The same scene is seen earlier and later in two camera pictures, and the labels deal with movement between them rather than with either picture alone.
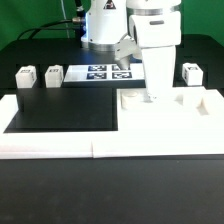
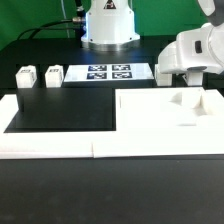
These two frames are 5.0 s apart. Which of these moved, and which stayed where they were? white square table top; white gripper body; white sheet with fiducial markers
Moved: white gripper body
Stayed: white square table top; white sheet with fiducial markers
